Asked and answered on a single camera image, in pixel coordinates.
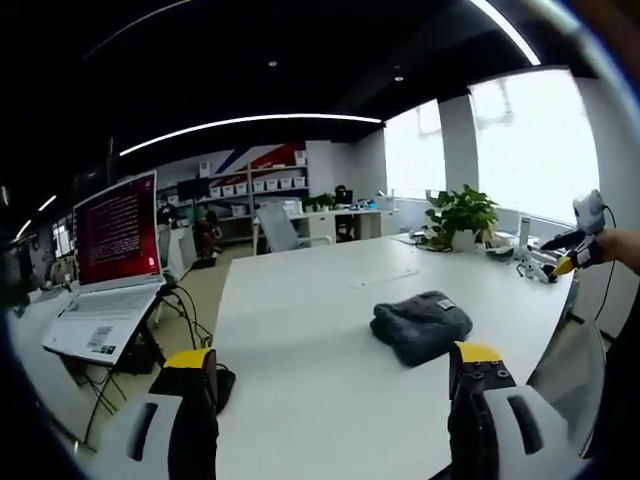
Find grey towel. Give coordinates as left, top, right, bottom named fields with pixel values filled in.
left=369, top=290, right=474, bottom=367

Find person's right hand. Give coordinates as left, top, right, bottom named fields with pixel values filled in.
left=597, top=227, right=640, bottom=277

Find white device on table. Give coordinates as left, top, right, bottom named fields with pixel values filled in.
left=516, top=249, right=559, bottom=285

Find potted green plant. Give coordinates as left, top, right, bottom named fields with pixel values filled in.
left=424, top=183, right=500, bottom=252

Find white laptop with red screen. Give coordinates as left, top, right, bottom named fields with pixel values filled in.
left=41, top=169, right=167, bottom=367

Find grey office chair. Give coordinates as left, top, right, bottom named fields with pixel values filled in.
left=254, top=202, right=334, bottom=254

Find black computer monitor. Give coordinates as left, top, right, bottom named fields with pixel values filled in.
left=176, top=177, right=211, bottom=200

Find white desk cabinet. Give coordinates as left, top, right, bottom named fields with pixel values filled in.
left=299, top=205, right=401, bottom=246

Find white storage shelf with bins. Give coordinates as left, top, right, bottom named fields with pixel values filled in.
left=154, top=149, right=311, bottom=241

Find small green plants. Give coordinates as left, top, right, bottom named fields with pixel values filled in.
left=301, top=192, right=336, bottom=213

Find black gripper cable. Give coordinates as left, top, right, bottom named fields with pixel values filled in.
left=592, top=202, right=619, bottom=324

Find black cables under laptop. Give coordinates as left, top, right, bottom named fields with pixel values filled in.
left=82, top=282, right=216, bottom=446

